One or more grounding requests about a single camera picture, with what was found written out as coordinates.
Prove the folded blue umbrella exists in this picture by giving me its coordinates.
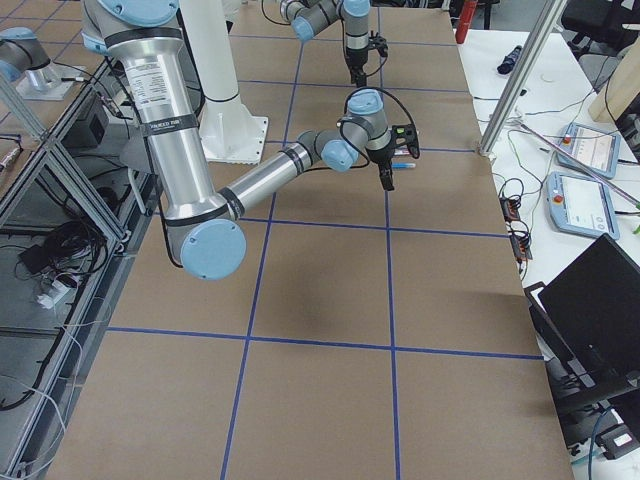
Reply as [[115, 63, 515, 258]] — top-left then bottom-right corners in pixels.
[[496, 45, 523, 75]]

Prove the aluminium frame post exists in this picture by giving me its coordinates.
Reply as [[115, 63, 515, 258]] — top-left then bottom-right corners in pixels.
[[478, 0, 568, 157]]

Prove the near blue teach pendant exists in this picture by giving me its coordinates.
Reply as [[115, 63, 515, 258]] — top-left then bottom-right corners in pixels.
[[546, 171, 620, 240]]

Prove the green handled reacher grabber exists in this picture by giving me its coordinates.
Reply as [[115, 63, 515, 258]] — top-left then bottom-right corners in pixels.
[[515, 120, 639, 210]]

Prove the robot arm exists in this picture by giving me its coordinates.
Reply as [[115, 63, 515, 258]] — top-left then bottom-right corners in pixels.
[[81, 1, 399, 280], [279, 0, 372, 87]]

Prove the blue marker pen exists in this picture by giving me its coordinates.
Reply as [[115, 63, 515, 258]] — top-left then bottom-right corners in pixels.
[[392, 162, 416, 170]]

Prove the red cylinder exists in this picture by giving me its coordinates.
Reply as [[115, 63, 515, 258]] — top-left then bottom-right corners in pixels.
[[458, 0, 478, 31]]

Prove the black laptop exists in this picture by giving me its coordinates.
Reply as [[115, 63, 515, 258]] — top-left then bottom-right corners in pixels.
[[527, 234, 639, 380]]

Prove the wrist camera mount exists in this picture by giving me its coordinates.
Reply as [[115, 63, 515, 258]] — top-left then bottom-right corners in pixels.
[[368, 31, 388, 59], [390, 123, 420, 159]]

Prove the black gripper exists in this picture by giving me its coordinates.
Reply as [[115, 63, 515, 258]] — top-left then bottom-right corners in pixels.
[[344, 48, 369, 88], [368, 146, 395, 191]]

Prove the far blue teach pendant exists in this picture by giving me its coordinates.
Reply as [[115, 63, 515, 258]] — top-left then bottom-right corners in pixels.
[[556, 122, 622, 179]]

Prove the blue teach pendant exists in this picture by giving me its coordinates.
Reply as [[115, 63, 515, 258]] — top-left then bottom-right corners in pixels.
[[546, 171, 620, 240], [556, 122, 622, 179]]

